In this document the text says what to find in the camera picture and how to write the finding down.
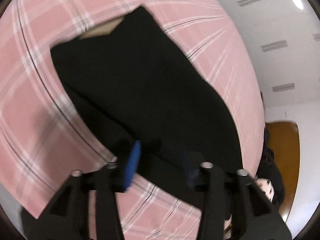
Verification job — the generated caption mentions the black pants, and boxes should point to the black pants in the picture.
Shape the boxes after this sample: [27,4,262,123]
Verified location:
[50,7,241,208]

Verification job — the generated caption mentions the white heart pattern pillow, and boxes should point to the white heart pattern pillow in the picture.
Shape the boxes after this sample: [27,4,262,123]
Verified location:
[224,177,274,234]

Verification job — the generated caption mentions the black clothes pile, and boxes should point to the black clothes pile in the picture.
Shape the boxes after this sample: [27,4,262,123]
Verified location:
[256,127,285,210]

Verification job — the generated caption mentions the pink plaid bed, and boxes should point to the pink plaid bed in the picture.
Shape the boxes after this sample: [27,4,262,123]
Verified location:
[0,0,265,240]

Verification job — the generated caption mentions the brown wooden headboard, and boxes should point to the brown wooden headboard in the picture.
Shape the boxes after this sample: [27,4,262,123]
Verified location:
[266,121,300,222]

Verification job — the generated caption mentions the white built-in wardrobe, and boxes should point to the white built-in wardrobe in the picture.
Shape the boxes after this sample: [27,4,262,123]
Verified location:
[218,0,319,107]

